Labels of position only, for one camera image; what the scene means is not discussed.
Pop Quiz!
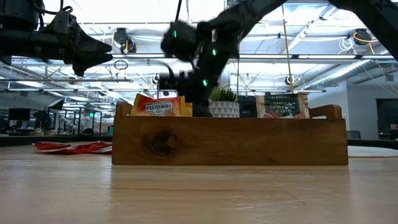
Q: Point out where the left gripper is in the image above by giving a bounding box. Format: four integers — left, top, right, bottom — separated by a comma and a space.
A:
0, 24, 113, 77

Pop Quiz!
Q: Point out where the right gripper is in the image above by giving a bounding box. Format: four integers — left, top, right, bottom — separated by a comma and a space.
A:
159, 29, 240, 118

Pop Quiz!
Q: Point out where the wooden three-compartment tray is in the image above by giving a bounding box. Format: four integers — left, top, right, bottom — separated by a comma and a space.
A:
111, 101, 349, 166

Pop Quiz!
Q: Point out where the vanilla cinnamon apple tea bag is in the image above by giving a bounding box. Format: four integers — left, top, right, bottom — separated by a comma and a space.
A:
255, 93, 311, 119

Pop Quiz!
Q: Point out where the strawberry sensation tea bag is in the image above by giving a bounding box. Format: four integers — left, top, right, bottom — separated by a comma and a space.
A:
32, 141, 73, 151
39, 140, 113, 156

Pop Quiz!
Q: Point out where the succulent in white patterned pot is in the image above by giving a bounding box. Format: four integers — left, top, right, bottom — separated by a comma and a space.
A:
207, 86, 241, 118

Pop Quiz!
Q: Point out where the black mesh computer case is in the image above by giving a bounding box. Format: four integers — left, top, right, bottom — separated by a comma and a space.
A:
238, 95, 259, 118

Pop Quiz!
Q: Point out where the dark background robot workstation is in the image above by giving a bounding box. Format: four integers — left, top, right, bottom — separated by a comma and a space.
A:
46, 98, 105, 137

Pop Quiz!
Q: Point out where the black computer monitor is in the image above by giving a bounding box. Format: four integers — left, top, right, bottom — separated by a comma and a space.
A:
8, 108, 31, 121

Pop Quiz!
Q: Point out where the white round woven placemat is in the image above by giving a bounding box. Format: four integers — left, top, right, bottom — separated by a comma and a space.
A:
347, 145, 398, 158

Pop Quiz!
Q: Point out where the hanging black cable loop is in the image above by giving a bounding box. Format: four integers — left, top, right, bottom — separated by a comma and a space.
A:
113, 59, 129, 71

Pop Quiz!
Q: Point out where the black ceiling cord reel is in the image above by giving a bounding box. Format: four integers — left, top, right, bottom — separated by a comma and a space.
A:
353, 28, 373, 46
112, 27, 137, 54

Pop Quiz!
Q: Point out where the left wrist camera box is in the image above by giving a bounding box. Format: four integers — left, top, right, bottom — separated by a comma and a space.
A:
45, 9, 78, 35

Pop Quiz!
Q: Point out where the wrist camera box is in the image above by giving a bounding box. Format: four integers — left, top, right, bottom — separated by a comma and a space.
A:
45, 9, 78, 35
160, 20, 199, 62

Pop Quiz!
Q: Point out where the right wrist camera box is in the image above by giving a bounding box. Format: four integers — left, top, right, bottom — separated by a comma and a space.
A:
160, 20, 199, 62

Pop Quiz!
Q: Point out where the yellow cable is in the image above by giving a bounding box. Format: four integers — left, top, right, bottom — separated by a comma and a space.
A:
280, 6, 295, 94

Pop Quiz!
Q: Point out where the black aluminium table frame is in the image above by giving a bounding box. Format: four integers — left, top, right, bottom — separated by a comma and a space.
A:
0, 134, 398, 149

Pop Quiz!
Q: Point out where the silver ventilation duct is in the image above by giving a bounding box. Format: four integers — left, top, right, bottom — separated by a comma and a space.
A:
306, 59, 381, 91

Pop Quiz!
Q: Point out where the large dark wall display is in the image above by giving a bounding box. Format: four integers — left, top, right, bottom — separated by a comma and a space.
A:
376, 98, 398, 135

